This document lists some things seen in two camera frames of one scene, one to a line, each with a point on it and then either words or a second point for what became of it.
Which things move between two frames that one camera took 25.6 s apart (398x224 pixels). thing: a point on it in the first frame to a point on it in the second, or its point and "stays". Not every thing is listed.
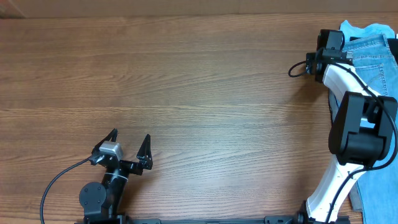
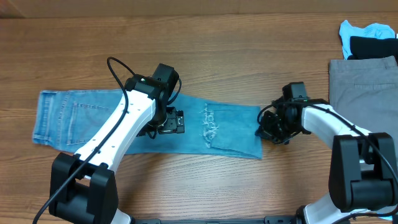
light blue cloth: x=372 y=29 stays
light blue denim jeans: x=375 y=63 to x=75 y=118
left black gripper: x=143 y=155 to x=175 y=122
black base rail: x=123 y=219 stays
